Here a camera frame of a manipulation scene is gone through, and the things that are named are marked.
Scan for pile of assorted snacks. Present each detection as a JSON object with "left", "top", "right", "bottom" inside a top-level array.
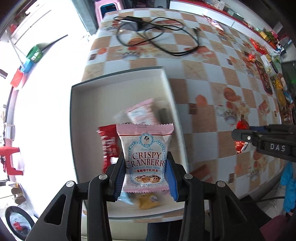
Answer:
[{"left": 269, "top": 57, "right": 295, "bottom": 125}]

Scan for light blue snack bar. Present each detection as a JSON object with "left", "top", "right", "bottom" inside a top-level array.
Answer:
[{"left": 117, "top": 191, "right": 135, "bottom": 205}]

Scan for white shallow box dark rim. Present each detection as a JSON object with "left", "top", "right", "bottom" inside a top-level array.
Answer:
[{"left": 70, "top": 67, "right": 188, "bottom": 219}]

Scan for red plastic stool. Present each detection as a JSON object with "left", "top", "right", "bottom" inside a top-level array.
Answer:
[{"left": 0, "top": 146, "right": 23, "bottom": 176}]

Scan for black power adapter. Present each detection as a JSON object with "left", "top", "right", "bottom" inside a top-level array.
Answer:
[{"left": 120, "top": 16, "right": 144, "bottom": 32}]

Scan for red orange candy wrapper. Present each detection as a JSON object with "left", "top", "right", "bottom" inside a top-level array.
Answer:
[{"left": 245, "top": 53, "right": 256, "bottom": 63}]

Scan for dark red chocolate box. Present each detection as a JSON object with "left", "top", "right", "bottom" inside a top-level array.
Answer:
[{"left": 255, "top": 60, "right": 273, "bottom": 95}]

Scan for yellow snack packet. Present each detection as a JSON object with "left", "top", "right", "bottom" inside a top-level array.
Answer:
[{"left": 136, "top": 193, "right": 160, "bottom": 210}]

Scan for green basin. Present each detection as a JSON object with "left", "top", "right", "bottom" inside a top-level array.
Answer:
[{"left": 26, "top": 43, "right": 47, "bottom": 63}]

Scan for small red candy packet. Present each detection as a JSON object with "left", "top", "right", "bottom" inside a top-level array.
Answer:
[{"left": 234, "top": 114, "right": 251, "bottom": 155}]

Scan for pink crispy cranberry packet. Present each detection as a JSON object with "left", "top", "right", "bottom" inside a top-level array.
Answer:
[{"left": 125, "top": 98, "right": 159, "bottom": 125}]

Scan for red basin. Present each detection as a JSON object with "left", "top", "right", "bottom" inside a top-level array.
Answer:
[{"left": 11, "top": 69, "right": 24, "bottom": 88}]

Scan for red snack packet white characters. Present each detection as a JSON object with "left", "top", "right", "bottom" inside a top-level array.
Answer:
[{"left": 97, "top": 125, "right": 120, "bottom": 173}]

